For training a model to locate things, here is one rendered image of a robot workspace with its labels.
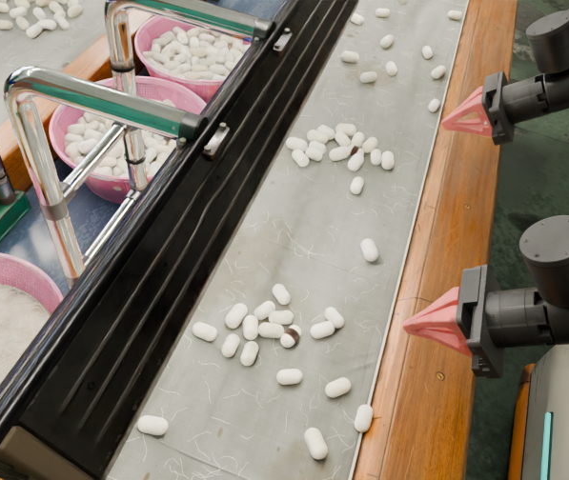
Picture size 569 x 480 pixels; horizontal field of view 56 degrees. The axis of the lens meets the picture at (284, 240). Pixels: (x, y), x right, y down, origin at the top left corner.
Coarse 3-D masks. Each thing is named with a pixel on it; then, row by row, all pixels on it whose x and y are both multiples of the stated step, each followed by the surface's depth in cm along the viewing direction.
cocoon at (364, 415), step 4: (360, 408) 65; (364, 408) 64; (368, 408) 64; (360, 412) 64; (364, 412) 64; (368, 412) 64; (372, 412) 64; (356, 416) 64; (360, 416) 64; (364, 416) 64; (368, 416) 64; (372, 416) 64; (356, 420) 64; (360, 420) 63; (364, 420) 63; (368, 420) 64; (356, 424) 63; (360, 424) 63; (364, 424) 63; (368, 424) 63; (356, 428) 64; (360, 428) 63; (364, 428) 63; (368, 428) 63
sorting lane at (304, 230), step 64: (384, 0) 133; (448, 0) 137; (384, 64) 115; (448, 64) 118; (384, 128) 101; (320, 192) 89; (384, 192) 90; (256, 256) 79; (320, 256) 80; (384, 256) 82; (192, 320) 71; (320, 320) 73; (384, 320) 75; (192, 384) 66; (256, 384) 67; (320, 384) 68; (128, 448) 60; (192, 448) 61; (256, 448) 62
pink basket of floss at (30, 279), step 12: (0, 264) 72; (12, 264) 71; (24, 264) 71; (0, 276) 73; (12, 276) 72; (24, 276) 72; (36, 276) 71; (48, 276) 70; (24, 288) 73; (36, 288) 72; (48, 288) 70; (48, 300) 71; (60, 300) 68
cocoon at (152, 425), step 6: (144, 420) 61; (150, 420) 61; (156, 420) 61; (162, 420) 61; (138, 426) 61; (144, 426) 60; (150, 426) 60; (156, 426) 60; (162, 426) 60; (144, 432) 61; (150, 432) 60; (156, 432) 60; (162, 432) 61
